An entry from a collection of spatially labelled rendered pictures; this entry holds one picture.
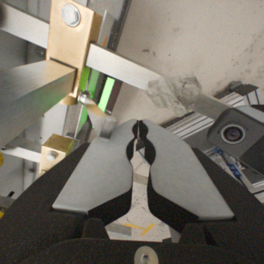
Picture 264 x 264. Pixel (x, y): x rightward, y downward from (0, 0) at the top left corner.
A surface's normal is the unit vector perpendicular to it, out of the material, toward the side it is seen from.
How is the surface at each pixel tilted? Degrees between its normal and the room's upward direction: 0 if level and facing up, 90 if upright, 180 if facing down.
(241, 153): 33
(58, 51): 0
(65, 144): 90
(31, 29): 0
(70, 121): 0
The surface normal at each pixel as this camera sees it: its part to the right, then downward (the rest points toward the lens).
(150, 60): -0.03, 0.53
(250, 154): -0.51, 0.25
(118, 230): 0.38, -0.78
